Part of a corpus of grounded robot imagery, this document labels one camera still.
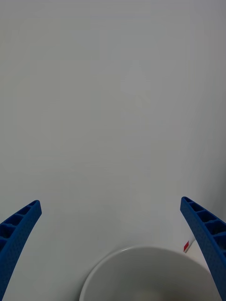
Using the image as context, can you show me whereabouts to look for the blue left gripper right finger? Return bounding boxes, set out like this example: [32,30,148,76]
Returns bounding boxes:
[180,196,226,301]

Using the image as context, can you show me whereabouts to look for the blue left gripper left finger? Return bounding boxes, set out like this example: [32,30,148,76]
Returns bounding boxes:
[0,199,42,301]

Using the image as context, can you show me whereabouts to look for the grey plastic waste bin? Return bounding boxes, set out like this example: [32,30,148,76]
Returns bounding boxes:
[79,246,223,301]

